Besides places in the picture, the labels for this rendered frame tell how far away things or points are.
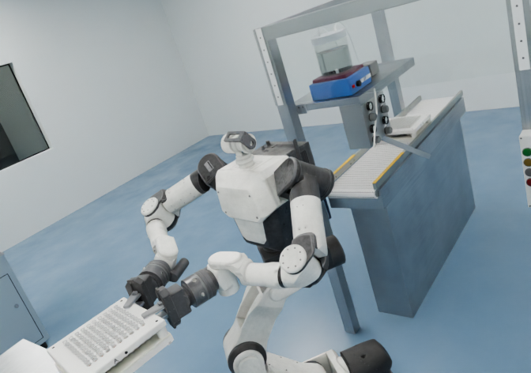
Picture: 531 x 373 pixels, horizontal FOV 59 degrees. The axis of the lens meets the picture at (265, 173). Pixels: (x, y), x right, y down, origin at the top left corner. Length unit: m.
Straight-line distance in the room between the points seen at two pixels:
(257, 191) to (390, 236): 1.11
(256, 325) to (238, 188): 0.53
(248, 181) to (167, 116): 6.15
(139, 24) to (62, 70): 1.45
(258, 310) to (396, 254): 0.98
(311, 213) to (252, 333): 0.63
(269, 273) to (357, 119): 0.93
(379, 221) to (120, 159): 5.18
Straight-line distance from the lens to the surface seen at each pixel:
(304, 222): 1.30
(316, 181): 1.39
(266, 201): 1.47
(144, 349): 1.34
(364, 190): 2.20
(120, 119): 7.12
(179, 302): 1.37
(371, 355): 2.03
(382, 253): 2.51
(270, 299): 1.69
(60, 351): 1.44
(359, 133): 2.05
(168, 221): 1.82
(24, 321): 3.68
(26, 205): 6.50
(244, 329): 1.77
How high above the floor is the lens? 1.70
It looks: 19 degrees down
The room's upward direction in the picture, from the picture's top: 18 degrees counter-clockwise
